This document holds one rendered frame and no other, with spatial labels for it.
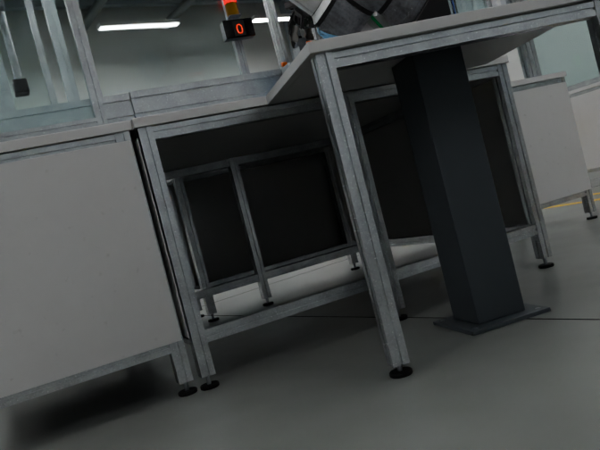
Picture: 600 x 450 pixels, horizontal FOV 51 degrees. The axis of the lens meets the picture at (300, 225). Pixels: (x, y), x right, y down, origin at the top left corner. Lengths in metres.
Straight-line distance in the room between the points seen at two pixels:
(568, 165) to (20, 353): 3.01
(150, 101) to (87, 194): 0.37
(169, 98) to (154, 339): 0.76
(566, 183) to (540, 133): 0.32
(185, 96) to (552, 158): 2.31
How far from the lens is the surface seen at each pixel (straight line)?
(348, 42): 1.63
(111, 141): 2.03
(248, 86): 2.22
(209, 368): 2.03
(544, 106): 3.86
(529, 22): 1.89
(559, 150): 3.88
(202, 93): 2.16
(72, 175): 1.98
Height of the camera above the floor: 0.47
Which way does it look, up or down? 1 degrees down
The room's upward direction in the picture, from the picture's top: 14 degrees counter-clockwise
